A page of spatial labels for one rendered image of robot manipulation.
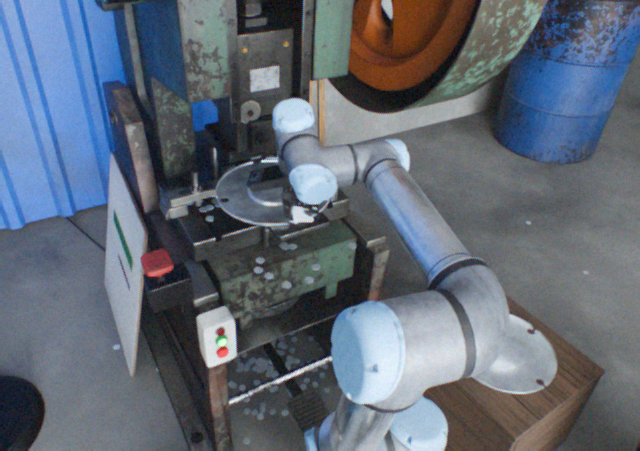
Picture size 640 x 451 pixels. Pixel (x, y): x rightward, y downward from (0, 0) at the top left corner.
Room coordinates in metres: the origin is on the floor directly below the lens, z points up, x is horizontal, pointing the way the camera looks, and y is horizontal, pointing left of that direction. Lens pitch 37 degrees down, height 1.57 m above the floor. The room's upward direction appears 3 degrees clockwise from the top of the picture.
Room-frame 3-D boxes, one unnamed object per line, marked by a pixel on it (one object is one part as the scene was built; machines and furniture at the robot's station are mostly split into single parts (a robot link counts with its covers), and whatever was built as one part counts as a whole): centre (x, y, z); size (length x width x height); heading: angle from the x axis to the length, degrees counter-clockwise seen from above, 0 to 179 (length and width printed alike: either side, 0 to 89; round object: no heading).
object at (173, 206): (1.17, 0.32, 0.76); 0.17 x 0.06 x 0.10; 121
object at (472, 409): (1.04, -0.55, 0.18); 0.40 x 0.38 x 0.35; 37
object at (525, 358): (1.04, -0.55, 0.35); 0.29 x 0.29 x 0.01
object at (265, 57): (1.22, 0.15, 1.04); 0.17 x 0.15 x 0.30; 31
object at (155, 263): (0.89, 0.34, 0.72); 0.07 x 0.06 x 0.08; 31
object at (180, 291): (0.90, 0.32, 0.62); 0.10 x 0.06 x 0.20; 121
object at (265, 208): (1.15, 0.11, 0.78); 0.29 x 0.29 x 0.01
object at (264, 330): (1.26, 0.18, 0.31); 0.43 x 0.42 x 0.01; 121
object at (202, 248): (1.25, 0.18, 0.68); 0.45 x 0.30 x 0.06; 121
